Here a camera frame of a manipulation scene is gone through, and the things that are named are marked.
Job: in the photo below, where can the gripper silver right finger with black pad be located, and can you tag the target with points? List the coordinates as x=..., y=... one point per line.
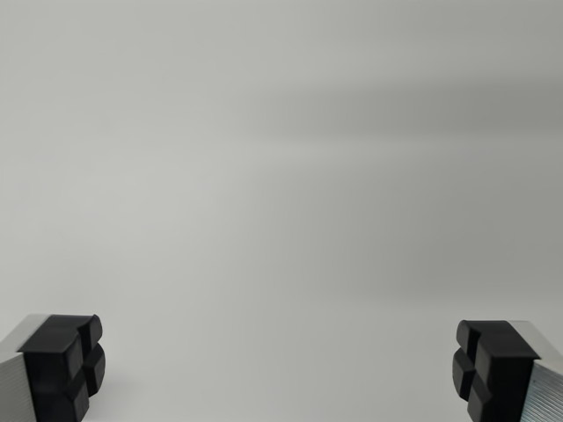
x=506, y=369

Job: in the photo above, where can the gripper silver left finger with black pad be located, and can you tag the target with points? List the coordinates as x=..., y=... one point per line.
x=48, y=369

